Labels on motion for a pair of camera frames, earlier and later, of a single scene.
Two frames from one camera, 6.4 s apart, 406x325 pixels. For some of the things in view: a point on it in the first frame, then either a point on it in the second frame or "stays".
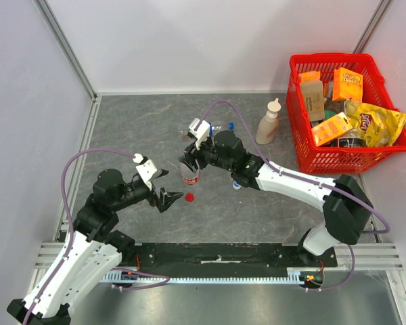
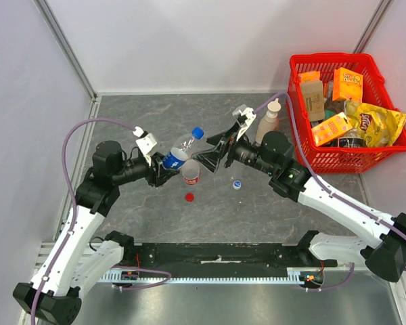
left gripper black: (166, 199) to (162, 173)
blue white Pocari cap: (236, 185) stays
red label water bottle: (191, 177) stays
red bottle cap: (189, 197) stays
